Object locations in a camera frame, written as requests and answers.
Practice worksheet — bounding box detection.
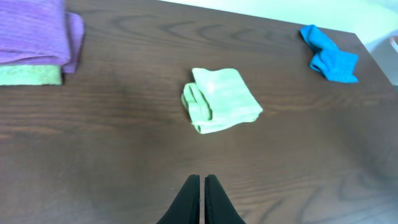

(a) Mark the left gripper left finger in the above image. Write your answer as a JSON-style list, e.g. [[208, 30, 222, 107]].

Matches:
[[157, 174, 200, 224]]

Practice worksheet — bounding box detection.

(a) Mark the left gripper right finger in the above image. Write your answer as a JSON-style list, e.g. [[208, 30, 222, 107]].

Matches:
[[205, 174, 246, 224]]

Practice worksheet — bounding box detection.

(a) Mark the light green microfiber cloth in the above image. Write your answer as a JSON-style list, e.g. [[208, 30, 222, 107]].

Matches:
[[181, 68, 263, 134]]

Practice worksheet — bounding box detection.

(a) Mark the blue crumpled cloth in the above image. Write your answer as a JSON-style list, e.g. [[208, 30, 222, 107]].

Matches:
[[300, 25, 359, 83]]

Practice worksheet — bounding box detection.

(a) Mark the green folded cloth under purple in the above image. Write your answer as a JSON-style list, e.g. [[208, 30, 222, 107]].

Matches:
[[1, 65, 62, 86]]

